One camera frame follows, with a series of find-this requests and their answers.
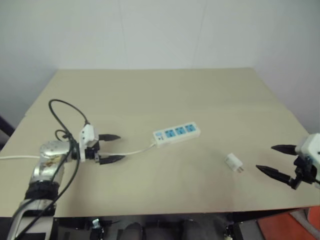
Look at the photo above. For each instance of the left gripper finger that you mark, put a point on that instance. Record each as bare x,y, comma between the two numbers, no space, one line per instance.
111,159
110,137

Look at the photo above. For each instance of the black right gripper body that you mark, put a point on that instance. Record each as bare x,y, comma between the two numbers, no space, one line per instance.
303,167

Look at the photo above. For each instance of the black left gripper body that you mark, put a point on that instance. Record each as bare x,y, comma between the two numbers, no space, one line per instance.
90,152

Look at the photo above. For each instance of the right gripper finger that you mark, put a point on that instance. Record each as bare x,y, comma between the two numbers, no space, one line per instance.
275,173
285,149

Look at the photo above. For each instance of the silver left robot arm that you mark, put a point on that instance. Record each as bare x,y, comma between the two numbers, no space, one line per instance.
47,152

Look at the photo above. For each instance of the white plug adapter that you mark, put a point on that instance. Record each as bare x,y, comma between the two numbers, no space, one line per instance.
233,163

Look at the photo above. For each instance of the white power strip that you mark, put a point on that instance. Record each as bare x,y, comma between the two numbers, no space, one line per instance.
176,133

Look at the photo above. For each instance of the orange object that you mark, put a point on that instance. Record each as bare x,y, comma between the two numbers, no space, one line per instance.
280,225

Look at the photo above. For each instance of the dark rounded shape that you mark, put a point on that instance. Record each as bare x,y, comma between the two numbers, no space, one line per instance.
131,231

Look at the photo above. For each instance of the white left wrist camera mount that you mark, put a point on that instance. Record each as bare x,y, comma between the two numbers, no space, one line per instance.
87,132

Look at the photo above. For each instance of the black frame under table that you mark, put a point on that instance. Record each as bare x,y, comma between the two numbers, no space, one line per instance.
75,225

